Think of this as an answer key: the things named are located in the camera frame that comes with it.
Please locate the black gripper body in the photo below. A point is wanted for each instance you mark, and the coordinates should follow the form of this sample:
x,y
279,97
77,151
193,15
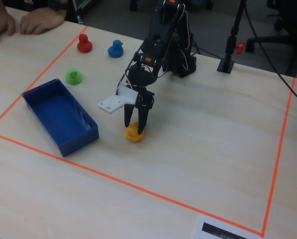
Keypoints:
x,y
141,100

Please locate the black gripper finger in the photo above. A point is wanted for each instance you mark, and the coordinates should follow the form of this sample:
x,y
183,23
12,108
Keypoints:
x,y
144,117
128,113

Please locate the yellow rubber duck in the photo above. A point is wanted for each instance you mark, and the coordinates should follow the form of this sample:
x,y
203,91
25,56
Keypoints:
x,y
132,136

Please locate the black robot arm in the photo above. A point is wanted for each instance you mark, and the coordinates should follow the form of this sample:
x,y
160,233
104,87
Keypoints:
x,y
163,32

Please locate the blue rubber duck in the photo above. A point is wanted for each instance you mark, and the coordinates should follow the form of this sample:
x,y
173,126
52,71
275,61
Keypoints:
x,y
115,49

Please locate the red rubber duck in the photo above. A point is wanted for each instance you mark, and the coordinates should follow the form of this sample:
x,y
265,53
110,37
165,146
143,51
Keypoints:
x,y
84,44

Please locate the green rubber duck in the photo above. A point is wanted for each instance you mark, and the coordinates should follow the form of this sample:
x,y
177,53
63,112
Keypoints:
x,y
73,77

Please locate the blue plastic box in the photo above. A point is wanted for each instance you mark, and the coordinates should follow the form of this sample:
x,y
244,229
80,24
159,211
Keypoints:
x,y
61,114

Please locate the person's left hand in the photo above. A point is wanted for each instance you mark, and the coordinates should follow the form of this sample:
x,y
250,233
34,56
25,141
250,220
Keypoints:
x,y
42,21

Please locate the orange tape strip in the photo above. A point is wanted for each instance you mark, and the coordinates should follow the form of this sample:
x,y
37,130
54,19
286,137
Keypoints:
x,y
128,184
278,154
38,77

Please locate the black stand with base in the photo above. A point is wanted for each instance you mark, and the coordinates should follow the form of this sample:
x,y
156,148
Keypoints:
x,y
229,47

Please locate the red clamp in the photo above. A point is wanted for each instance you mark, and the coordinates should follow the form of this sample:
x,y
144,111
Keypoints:
x,y
240,47

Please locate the white paper with black print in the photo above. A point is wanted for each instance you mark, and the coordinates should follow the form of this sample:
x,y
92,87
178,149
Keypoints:
x,y
213,230

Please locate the black office chair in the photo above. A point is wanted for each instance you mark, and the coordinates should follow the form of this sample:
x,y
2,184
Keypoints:
x,y
287,25

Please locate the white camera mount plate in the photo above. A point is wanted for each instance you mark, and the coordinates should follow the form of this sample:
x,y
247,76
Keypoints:
x,y
113,103

